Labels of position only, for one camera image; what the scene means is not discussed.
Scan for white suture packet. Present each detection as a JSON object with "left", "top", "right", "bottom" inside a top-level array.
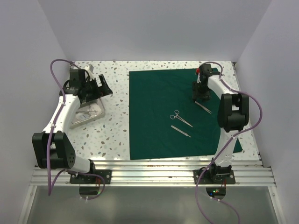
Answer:
[{"left": 78, "top": 114, "right": 86, "bottom": 121}]

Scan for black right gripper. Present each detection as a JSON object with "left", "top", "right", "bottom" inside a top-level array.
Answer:
[{"left": 192, "top": 81, "right": 211, "bottom": 102}]

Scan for dark green surgical cloth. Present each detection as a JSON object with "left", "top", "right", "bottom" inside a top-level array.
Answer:
[{"left": 128, "top": 67, "right": 243, "bottom": 161}]

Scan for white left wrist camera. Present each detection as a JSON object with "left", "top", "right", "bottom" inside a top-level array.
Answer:
[{"left": 84, "top": 64, "right": 94, "bottom": 79}]

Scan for steel scissor forceps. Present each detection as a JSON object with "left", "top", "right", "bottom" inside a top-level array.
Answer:
[{"left": 170, "top": 110, "right": 193, "bottom": 127}]

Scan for aluminium rail frame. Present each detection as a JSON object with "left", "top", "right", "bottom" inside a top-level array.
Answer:
[{"left": 17, "top": 61, "right": 287, "bottom": 224}]

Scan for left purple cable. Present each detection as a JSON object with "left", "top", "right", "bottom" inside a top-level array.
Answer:
[{"left": 47, "top": 59, "right": 105, "bottom": 201}]

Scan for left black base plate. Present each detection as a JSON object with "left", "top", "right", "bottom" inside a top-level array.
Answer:
[{"left": 70, "top": 169, "right": 112, "bottom": 184}]

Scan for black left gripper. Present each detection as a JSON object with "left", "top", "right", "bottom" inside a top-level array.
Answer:
[{"left": 82, "top": 74, "right": 112, "bottom": 102}]

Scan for stainless steel tray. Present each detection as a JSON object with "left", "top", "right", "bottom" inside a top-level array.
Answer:
[{"left": 70, "top": 98, "right": 106, "bottom": 129}]

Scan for steel scalpel handle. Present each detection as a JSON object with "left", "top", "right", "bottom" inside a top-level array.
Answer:
[{"left": 171, "top": 125, "right": 191, "bottom": 138}]

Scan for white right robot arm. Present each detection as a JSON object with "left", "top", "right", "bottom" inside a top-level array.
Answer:
[{"left": 192, "top": 62, "right": 249, "bottom": 184}]

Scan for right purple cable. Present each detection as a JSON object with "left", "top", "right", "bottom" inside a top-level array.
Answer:
[{"left": 192, "top": 62, "right": 263, "bottom": 224}]

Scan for purple cable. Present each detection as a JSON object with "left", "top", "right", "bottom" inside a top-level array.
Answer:
[
  {"left": 192, "top": 62, "right": 263, "bottom": 224},
  {"left": 47, "top": 59, "right": 105, "bottom": 201}
]

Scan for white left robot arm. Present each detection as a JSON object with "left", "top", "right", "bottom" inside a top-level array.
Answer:
[{"left": 32, "top": 69, "right": 113, "bottom": 183}]

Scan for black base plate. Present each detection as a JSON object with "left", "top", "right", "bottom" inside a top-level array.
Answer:
[
  {"left": 70, "top": 169, "right": 112, "bottom": 184},
  {"left": 199, "top": 170, "right": 236, "bottom": 185}
]

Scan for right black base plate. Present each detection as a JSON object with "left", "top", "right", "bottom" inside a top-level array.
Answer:
[{"left": 199, "top": 170, "right": 236, "bottom": 185}]

